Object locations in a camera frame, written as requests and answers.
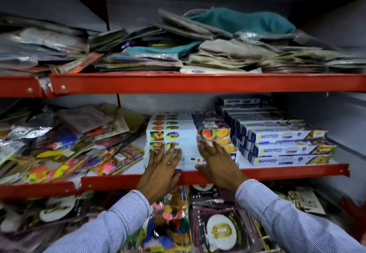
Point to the person's left hand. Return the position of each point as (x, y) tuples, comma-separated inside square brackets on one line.
[(158, 179)]

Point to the person's right middle finger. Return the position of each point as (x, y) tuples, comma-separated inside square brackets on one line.
[(209, 149)]

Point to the pile of grey cloth pouches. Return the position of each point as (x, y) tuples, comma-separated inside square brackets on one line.
[(257, 52)]

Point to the white foil roll box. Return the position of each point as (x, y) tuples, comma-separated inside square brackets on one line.
[(188, 158)]

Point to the gold number balloon packet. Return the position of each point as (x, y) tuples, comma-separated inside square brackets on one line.
[(223, 230)]

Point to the stack of blue-white wrap boxes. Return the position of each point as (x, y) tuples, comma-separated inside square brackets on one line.
[(274, 135)]

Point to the person's right hand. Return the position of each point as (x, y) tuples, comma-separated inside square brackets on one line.
[(221, 171)]

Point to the person's left thumb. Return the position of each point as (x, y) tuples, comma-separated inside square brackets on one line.
[(176, 177)]

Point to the person's left little finger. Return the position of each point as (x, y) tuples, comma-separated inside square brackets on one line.
[(151, 159)]

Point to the person's right little finger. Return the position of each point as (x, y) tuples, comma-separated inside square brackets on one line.
[(226, 154)]

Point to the pile of silver plastic packets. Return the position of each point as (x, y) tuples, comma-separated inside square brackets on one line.
[(48, 46)]

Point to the long red shelf beam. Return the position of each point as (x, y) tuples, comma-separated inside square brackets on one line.
[(200, 83), (271, 171)]

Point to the teal cloth bag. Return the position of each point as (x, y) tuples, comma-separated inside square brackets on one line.
[(246, 21)]

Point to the white rosette packet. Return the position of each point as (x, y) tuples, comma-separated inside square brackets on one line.
[(204, 191)]

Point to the person's right forearm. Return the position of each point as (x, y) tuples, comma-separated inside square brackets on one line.
[(288, 224)]

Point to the beige sticker sheet packet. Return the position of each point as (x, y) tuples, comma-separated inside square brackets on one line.
[(307, 202)]

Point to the pile of clear decoration packets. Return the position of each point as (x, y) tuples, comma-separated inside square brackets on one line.
[(48, 218)]

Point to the person's left middle finger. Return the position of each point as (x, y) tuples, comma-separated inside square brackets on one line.
[(170, 154)]

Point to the red shelf upright post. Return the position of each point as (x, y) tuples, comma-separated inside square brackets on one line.
[(354, 218)]

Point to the flat white packet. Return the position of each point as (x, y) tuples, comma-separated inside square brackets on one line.
[(211, 70)]

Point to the person's right thumb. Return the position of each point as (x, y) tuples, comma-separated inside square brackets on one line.
[(202, 169)]

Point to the stack of white fruit-print boxes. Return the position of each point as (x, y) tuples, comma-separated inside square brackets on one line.
[(183, 128)]

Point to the pile of colourful party packets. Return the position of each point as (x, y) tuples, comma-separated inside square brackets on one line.
[(63, 144)]

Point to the person's left forearm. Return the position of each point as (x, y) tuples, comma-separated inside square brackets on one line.
[(108, 227)]

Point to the colourful pom-pom packet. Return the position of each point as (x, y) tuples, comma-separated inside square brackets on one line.
[(168, 224)]

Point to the short red shelf beam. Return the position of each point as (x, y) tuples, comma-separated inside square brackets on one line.
[(37, 190), (20, 86)]

